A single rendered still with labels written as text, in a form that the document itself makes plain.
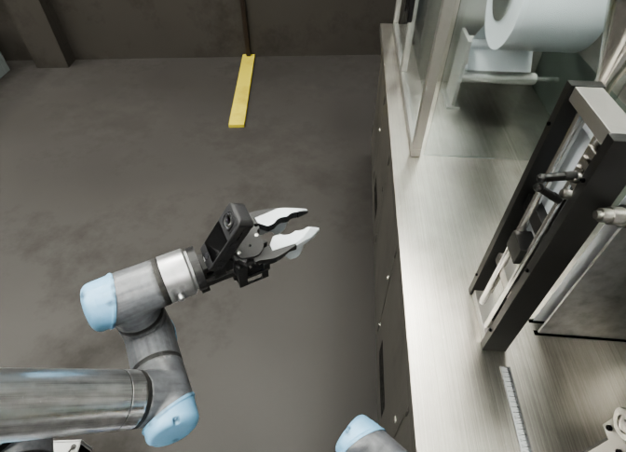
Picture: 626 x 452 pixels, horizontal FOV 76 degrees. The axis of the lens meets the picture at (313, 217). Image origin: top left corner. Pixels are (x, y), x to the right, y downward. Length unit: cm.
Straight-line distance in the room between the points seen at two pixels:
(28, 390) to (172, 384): 18
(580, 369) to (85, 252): 230
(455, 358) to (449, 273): 23
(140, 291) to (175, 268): 6
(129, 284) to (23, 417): 19
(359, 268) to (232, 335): 74
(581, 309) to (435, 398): 35
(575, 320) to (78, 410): 91
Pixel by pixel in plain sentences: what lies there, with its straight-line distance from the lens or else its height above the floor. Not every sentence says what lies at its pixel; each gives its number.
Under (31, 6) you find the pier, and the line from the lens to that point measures 463.
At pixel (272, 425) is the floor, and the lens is 181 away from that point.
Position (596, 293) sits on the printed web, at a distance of 96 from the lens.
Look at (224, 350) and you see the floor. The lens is 196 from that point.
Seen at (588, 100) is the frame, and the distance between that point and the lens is 70.
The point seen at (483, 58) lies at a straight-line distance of 130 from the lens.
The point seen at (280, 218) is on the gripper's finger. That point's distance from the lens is 68.
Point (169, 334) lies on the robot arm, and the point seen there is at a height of 114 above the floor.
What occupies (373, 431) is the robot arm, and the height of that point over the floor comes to 105.
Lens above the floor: 172
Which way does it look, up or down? 45 degrees down
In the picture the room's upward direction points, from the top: straight up
